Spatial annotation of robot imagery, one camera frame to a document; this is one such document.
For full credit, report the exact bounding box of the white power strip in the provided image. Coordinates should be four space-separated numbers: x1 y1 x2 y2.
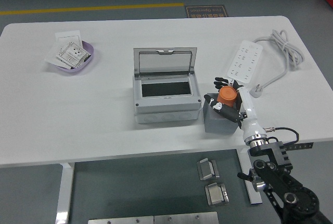
225 39 263 84

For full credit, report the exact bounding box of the grey metal plate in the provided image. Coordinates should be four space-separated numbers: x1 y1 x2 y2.
87 215 155 224
153 211 219 224

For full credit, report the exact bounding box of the white wall switch plate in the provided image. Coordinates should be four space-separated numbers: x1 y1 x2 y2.
55 30 83 53

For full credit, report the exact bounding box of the purple plastic tray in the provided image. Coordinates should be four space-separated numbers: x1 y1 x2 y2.
49 41 95 73

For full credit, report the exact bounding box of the white power cord with plug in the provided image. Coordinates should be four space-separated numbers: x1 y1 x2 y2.
249 29 305 98

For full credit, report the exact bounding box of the white and black robot right hand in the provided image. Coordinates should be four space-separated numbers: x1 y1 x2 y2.
204 77 267 143

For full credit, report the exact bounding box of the plain white card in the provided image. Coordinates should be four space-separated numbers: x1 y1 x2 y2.
44 42 71 68

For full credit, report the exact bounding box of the printed wall socket panel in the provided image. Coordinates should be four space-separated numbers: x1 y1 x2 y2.
56 41 91 69

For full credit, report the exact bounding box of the grey electrical enclosure box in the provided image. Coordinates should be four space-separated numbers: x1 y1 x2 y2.
132 47 202 125

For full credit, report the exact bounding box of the orange cylinder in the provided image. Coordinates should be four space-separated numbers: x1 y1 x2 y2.
217 86 239 107

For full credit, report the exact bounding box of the small metal block fixture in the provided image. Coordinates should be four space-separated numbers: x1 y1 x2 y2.
204 182 230 206
197 157 220 182

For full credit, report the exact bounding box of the white table leg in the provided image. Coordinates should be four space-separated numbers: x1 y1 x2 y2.
55 161 76 224
236 147 263 205

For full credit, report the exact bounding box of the brown floor sign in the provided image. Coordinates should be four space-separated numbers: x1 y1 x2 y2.
185 5 229 18

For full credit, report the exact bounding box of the grey cube with round hole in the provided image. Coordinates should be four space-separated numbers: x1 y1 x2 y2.
203 92 242 134

